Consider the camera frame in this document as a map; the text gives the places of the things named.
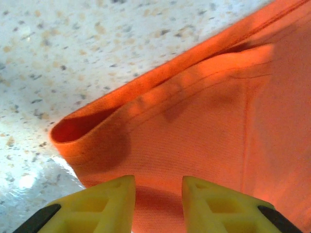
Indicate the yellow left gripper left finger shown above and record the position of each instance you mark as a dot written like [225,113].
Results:
[97,213]

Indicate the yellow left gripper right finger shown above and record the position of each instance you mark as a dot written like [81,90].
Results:
[218,216]

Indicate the orange t-shirt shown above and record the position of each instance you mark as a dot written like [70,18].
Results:
[206,121]

